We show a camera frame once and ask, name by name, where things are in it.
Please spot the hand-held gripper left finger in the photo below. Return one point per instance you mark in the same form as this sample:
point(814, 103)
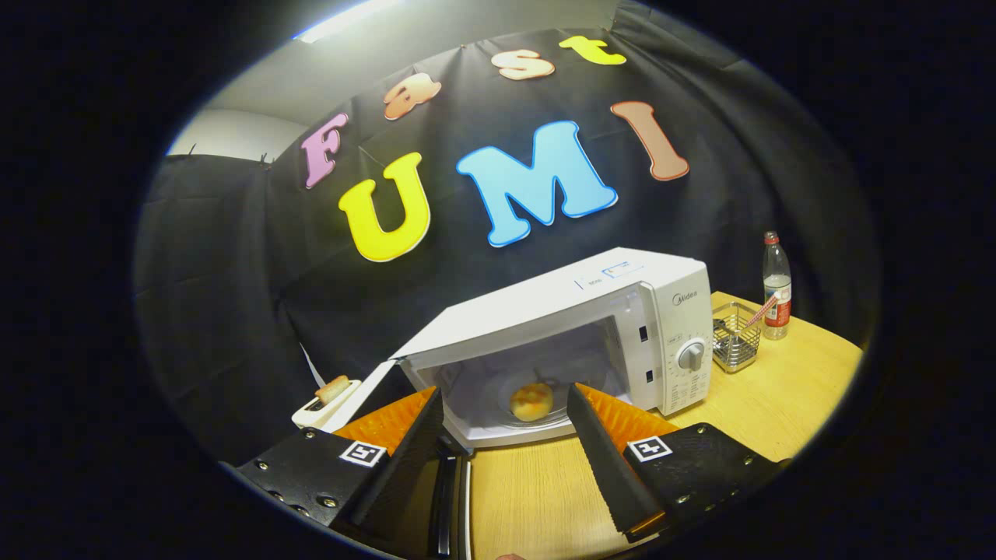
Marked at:
point(401, 467)

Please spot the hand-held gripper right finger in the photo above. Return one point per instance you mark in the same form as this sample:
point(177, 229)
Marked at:
point(603, 467)

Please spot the golden bread bun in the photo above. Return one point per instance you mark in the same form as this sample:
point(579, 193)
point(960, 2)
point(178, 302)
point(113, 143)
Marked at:
point(531, 402)

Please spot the white microwave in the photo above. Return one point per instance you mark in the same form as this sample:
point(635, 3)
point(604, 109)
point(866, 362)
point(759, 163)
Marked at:
point(545, 303)

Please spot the toast slice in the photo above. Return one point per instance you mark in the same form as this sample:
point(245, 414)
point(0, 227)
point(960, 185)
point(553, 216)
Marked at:
point(333, 389)

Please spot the white toaster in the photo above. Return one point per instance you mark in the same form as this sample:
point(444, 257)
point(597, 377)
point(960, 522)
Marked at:
point(307, 416)

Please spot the red white striped straw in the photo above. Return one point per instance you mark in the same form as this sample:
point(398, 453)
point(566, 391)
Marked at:
point(762, 309)

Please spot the clear plastic water bottle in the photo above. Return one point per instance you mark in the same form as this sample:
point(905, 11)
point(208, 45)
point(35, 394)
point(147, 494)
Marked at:
point(776, 280)

